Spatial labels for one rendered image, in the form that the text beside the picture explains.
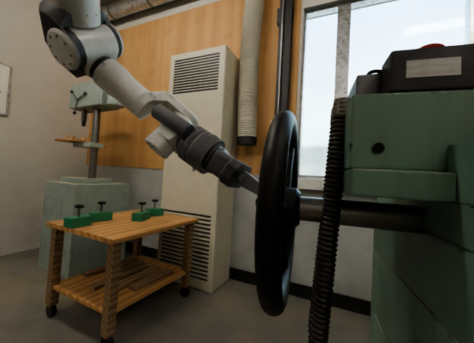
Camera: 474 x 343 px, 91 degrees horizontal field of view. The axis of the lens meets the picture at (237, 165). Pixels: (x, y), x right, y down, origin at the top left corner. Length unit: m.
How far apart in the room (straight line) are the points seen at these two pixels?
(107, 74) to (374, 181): 0.54
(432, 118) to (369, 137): 0.06
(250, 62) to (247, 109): 0.36
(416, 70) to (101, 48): 0.57
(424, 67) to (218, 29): 2.17
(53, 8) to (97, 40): 0.08
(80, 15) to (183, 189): 1.43
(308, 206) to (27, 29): 3.11
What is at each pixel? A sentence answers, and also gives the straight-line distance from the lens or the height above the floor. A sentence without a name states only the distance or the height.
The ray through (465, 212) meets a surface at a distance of 0.30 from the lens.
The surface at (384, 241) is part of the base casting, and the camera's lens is 0.53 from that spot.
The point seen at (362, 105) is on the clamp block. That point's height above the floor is 0.95.
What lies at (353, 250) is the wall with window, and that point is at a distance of 1.83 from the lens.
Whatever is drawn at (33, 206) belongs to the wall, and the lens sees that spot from 3.08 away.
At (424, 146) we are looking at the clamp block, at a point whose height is 0.90.
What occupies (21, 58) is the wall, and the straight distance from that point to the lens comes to 3.12.
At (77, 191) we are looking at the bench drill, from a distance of 2.15.
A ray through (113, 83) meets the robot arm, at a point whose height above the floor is 1.04.
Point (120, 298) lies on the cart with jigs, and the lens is 1.51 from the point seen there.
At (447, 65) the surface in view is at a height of 0.99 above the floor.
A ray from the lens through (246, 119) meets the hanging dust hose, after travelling 1.76.
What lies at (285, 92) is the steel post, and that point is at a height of 1.47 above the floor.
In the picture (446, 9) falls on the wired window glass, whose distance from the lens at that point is 2.22.
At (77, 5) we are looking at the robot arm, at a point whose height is 1.16.
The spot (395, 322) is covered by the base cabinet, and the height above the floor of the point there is 0.64.
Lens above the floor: 0.86
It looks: 2 degrees up
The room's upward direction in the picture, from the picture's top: 3 degrees clockwise
